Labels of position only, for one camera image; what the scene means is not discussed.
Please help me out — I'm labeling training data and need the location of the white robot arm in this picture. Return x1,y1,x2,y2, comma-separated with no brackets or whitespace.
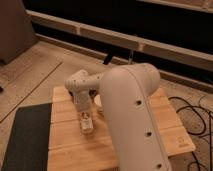
65,63,172,171

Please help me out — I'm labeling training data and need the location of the dark ceramic bowl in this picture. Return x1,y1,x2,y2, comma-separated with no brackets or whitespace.
68,90,98,97

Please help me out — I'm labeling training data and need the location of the white paper cup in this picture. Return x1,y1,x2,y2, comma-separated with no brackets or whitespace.
94,95,103,115

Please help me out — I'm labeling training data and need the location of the dark grey mat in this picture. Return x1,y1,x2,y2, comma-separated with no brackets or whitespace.
1,103,52,171

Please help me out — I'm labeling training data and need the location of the black table leg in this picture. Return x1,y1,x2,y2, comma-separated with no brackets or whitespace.
103,52,114,65

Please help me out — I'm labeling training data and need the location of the grey cabinet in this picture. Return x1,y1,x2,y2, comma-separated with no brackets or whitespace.
0,0,37,64

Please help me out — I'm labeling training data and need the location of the black cable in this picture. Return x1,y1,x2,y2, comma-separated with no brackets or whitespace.
168,95,213,171

